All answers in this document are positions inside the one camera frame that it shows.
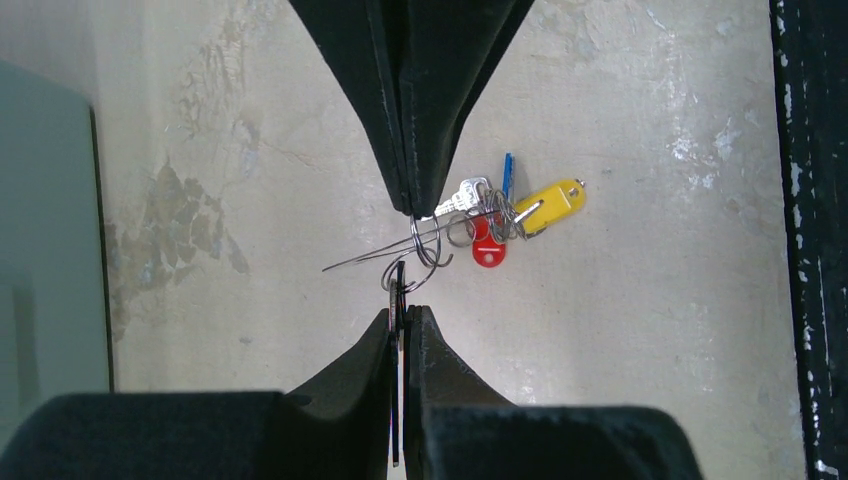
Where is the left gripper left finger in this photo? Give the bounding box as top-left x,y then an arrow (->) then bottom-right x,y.
1,311 -> 393,479

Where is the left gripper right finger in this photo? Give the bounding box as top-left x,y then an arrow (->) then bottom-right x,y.
403,306 -> 703,479

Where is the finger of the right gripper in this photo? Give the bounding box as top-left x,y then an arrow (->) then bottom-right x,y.
291,0 -> 412,215
390,1 -> 532,218

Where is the blue key tag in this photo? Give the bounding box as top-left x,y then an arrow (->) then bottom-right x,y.
502,152 -> 515,202

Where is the metal keyring with keys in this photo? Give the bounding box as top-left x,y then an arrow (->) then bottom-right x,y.
336,177 -> 534,479

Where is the red key tag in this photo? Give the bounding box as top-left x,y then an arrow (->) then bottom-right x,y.
471,217 -> 507,268

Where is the yellow key tag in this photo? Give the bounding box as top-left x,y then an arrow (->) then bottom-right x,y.
514,179 -> 587,237

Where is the green plastic storage box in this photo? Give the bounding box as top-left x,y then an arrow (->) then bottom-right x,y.
1,63 -> 111,437

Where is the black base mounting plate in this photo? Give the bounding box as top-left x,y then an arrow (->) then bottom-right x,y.
770,0 -> 847,479

